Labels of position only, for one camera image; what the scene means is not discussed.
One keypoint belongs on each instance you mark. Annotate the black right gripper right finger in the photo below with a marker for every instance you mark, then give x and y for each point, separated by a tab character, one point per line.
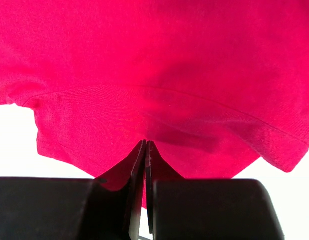
206	209

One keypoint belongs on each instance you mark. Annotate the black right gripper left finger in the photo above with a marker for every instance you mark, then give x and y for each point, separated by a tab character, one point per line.
105	208

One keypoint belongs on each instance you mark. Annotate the red t shirt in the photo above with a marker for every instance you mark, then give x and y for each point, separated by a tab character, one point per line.
216	84

